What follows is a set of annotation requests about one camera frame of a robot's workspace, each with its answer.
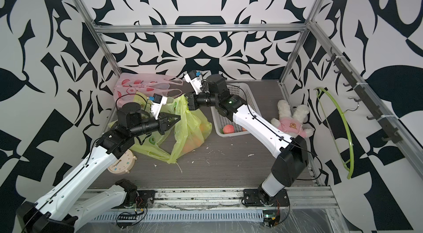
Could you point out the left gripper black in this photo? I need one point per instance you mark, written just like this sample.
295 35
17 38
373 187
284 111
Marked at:
162 124

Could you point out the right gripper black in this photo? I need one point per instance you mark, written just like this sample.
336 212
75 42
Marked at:
191 101

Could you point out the green avocado plastic bag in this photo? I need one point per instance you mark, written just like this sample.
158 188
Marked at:
188 127

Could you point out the white plastic basket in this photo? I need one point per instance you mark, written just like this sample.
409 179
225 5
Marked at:
244 101

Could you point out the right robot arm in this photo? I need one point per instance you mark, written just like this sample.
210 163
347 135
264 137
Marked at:
291 154

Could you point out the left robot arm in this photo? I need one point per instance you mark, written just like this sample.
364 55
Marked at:
57 210

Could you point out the pink peach front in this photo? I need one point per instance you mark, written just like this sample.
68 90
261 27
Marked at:
228 129

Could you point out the pink plastic bag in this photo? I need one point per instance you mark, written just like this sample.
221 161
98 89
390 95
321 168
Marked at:
147 84

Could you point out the beige alarm clock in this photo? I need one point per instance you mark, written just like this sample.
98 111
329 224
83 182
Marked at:
124 164

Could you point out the plush bunny toy pink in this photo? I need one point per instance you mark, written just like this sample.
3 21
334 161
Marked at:
292 124

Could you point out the green hoop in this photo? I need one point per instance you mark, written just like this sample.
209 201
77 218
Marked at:
349 164

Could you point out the black hook rack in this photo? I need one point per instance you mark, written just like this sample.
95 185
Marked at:
368 97

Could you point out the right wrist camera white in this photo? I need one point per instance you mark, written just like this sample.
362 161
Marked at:
195 79

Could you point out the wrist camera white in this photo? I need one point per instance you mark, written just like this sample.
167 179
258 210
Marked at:
157 102
195 79

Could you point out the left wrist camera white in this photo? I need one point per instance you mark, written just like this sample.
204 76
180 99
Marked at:
157 102

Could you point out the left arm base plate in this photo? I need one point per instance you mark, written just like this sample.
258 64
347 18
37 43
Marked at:
136 199

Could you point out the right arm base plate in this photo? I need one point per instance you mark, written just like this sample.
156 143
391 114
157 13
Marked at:
258 198

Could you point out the aluminium frame bar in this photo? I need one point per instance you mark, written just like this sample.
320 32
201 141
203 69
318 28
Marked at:
198 28

